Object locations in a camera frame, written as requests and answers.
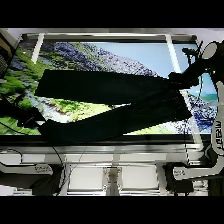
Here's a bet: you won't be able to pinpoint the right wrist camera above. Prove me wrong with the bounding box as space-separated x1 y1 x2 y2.
181 46 202 69

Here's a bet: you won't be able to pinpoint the black pants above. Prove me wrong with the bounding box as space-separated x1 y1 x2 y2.
34 68 194 145

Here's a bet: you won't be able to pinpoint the black cable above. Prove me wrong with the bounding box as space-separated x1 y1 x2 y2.
0 120 72 196

